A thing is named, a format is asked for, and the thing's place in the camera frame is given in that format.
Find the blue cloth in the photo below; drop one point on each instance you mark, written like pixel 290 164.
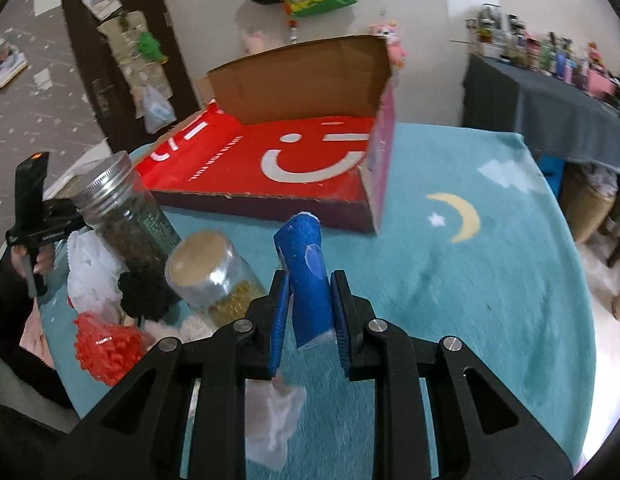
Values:
pixel 305 270

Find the group of cosmetic bottles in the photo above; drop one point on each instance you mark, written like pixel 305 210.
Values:
pixel 550 50

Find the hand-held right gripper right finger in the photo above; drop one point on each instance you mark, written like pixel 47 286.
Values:
pixel 341 320

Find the small jar with yellow contents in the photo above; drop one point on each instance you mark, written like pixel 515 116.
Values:
pixel 209 280

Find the red mesh sponge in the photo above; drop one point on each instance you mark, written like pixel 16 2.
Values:
pixel 104 350

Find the person's left hand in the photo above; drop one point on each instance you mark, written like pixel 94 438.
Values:
pixel 44 260

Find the pink rabbit plush toy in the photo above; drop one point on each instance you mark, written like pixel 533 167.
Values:
pixel 255 40

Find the blue plastic crate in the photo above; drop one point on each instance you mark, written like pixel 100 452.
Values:
pixel 551 172

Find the orange white pole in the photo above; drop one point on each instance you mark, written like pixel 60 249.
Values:
pixel 292 25

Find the white tissue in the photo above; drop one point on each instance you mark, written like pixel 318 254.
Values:
pixel 270 420

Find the white mesh bath pouf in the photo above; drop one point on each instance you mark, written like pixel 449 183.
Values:
pixel 89 270

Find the table with grey cloth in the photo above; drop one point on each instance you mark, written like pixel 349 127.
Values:
pixel 540 100

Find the translucent plastic bag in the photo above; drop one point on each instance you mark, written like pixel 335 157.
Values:
pixel 157 110

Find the pink hamster plush toy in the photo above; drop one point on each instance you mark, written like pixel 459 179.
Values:
pixel 392 42

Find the tall glass jar metal lid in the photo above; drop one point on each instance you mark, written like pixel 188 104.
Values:
pixel 124 210

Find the framed wall photo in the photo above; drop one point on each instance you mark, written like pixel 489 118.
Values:
pixel 7 60

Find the green plush toy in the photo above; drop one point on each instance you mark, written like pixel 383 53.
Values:
pixel 150 46

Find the paper photo on door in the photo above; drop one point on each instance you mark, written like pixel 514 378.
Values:
pixel 100 1

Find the red cardboard box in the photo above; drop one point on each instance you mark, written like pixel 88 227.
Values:
pixel 229 160

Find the person's left forearm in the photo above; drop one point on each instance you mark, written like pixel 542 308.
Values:
pixel 19 340

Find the beige hanging door organizer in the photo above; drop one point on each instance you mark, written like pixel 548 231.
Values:
pixel 124 60

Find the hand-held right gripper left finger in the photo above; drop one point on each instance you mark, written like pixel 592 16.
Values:
pixel 279 320

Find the dark brown door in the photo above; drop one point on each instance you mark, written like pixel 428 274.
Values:
pixel 79 60

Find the wicker basket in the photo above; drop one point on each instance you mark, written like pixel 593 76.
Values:
pixel 587 205

